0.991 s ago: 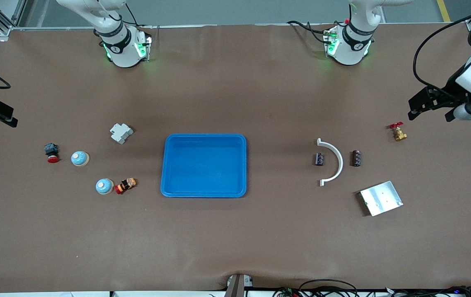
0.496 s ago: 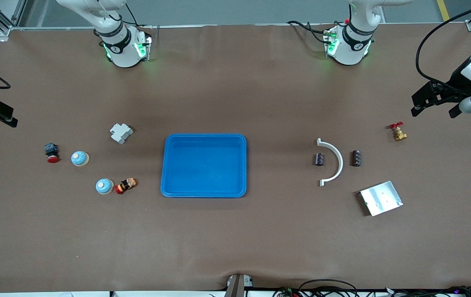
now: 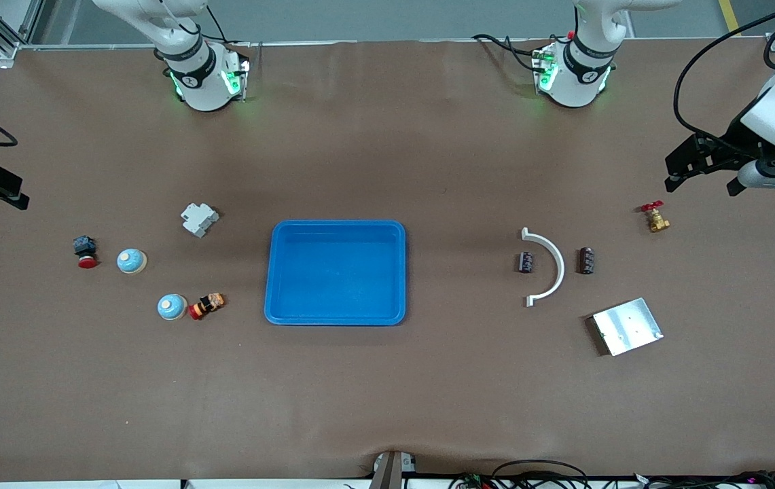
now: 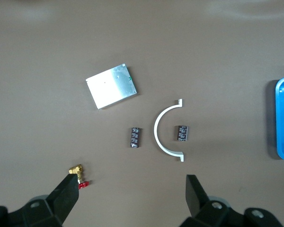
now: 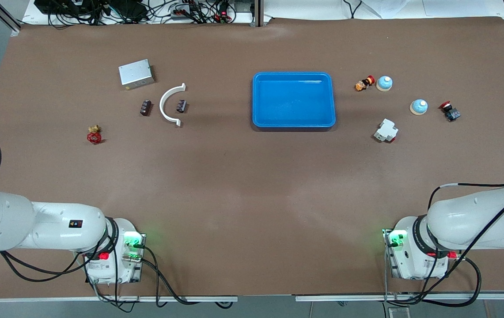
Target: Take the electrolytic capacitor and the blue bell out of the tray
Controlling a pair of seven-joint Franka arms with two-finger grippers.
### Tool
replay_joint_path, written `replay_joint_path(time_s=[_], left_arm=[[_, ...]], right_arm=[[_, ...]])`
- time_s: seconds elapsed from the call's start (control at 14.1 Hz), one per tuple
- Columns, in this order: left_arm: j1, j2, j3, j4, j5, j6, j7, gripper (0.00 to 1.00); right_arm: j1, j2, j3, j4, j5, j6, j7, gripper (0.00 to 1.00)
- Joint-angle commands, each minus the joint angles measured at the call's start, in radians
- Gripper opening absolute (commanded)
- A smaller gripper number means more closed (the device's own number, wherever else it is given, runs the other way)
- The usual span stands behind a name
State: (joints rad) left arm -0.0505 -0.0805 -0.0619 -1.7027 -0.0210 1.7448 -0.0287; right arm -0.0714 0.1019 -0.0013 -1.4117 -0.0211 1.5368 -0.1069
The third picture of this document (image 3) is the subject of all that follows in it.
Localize light blue bell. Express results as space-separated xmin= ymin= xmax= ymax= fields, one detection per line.
xmin=116 ymin=247 xmax=148 ymax=275
xmin=157 ymin=293 xmax=188 ymax=321

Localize silver metal plate module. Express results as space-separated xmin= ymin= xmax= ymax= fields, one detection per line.
xmin=592 ymin=297 xmax=664 ymax=357

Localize blue plastic tray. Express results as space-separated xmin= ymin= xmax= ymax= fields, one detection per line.
xmin=264 ymin=219 xmax=407 ymax=327

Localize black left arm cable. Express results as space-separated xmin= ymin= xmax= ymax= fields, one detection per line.
xmin=672 ymin=5 xmax=775 ymax=153

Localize brass valve red handle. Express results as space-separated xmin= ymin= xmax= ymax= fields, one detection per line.
xmin=640 ymin=200 xmax=671 ymax=234

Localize red push button switch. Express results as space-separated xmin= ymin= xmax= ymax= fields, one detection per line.
xmin=73 ymin=235 xmax=98 ymax=270

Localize white curved bracket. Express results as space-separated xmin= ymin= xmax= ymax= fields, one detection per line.
xmin=521 ymin=228 xmax=566 ymax=308

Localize grey white rail terminal block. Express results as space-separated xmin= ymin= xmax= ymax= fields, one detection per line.
xmin=181 ymin=203 xmax=221 ymax=238

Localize black base cables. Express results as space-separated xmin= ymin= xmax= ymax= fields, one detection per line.
xmin=472 ymin=33 xmax=551 ymax=72

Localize red orange button switch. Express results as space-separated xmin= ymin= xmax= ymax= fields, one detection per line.
xmin=187 ymin=292 xmax=226 ymax=321

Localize black cable bundle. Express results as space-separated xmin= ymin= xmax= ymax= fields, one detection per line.
xmin=632 ymin=470 xmax=775 ymax=489

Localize black cable loop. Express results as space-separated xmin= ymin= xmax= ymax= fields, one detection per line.
xmin=492 ymin=460 xmax=590 ymax=489

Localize coloured wire cluster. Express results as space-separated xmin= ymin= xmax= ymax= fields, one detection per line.
xmin=450 ymin=472 xmax=497 ymax=489

